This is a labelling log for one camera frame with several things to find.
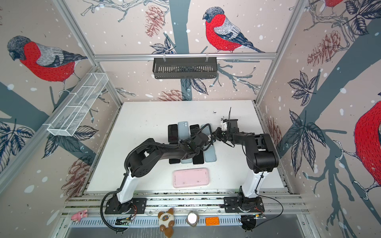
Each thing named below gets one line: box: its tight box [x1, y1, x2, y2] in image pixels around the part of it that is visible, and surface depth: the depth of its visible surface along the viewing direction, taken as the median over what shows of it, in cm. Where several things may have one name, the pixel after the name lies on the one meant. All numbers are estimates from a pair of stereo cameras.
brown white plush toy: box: [157, 207, 175, 238], surface depth 68 cm
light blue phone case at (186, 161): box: [180, 157, 193, 165], surface depth 90 cm
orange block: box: [204, 216, 220, 227], surface depth 70 cm
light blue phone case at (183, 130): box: [177, 120, 191, 141], surface depth 107 cm
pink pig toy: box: [70, 209, 89, 223], surface depth 71 cm
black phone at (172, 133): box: [167, 123, 179, 143], surface depth 105 cm
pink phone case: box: [172, 167, 210, 189], surface depth 82 cm
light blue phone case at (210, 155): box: [204, 144, 217, 163], surface depth 92 cm
